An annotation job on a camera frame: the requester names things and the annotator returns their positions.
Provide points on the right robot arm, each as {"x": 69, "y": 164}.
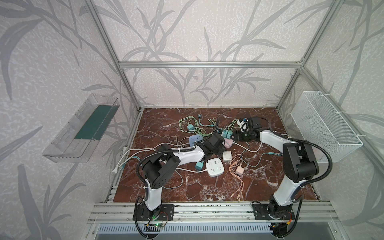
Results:
{"x": 300, "y": 164}

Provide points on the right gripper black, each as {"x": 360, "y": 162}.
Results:
{"x": 245, "y": 135}

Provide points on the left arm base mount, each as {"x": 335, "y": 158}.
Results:
{"x": 164, "y": 212}

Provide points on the white wire mesh basket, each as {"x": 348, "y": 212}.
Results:
{"x": 320, "y": 123}

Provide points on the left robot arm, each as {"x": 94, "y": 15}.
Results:
{"x": 156, "y": 169}

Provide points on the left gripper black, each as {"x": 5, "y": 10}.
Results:
{"x": 217, "y": 139}

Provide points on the white power strip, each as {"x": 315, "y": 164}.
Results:
{"x": 215, "y": 167}

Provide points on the clear plastic wall tray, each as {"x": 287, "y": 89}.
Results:
{"x": 79, "y": 138}

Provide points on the blue power strip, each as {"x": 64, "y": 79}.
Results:
{"x": 195, "y": 138}

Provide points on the pink power strip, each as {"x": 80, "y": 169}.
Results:
{"x": 228, "y": 143}

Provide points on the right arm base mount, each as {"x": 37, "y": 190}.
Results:
{"x": 272, "y": 211}

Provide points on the aluminium front rail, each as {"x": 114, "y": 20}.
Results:
{"x": 210, "y": 212}

